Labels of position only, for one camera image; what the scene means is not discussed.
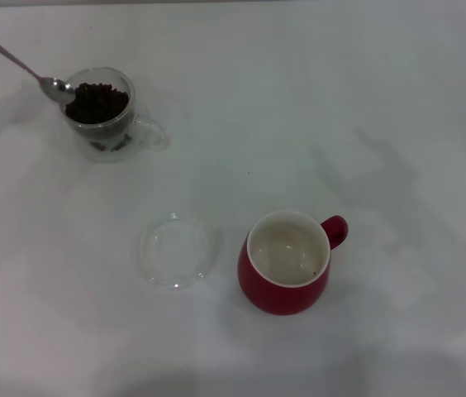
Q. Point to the double-wall glass cup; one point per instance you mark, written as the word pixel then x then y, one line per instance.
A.
pixel 142 128

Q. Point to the red ceramic mug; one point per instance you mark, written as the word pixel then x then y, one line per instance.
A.
pixel 274 295

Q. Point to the clear glass saucer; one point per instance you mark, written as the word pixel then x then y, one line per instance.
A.
pixel 175 248

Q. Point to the coffee beans pile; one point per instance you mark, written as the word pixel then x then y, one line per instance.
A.
pixel 96 103

